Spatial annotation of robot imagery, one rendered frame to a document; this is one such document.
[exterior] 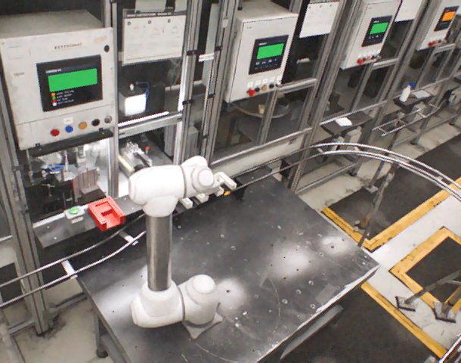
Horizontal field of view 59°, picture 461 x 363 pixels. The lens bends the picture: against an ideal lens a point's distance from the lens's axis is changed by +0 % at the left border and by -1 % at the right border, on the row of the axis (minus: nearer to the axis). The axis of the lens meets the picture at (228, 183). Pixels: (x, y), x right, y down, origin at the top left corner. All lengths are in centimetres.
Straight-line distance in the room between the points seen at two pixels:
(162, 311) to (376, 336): 180
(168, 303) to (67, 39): 112
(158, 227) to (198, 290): 39
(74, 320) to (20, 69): 172
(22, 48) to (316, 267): 181
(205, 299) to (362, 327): 160
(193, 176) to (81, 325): 162
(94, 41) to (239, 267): 135
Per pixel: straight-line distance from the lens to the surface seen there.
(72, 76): 174
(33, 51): 168
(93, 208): 213
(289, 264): 240
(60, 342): 283
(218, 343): 203
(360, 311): 326
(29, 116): 179
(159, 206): 152
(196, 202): 238
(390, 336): 325
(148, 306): 181
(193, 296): 184
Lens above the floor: 245
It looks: 39 degrees down
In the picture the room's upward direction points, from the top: 12 degrees clockwise
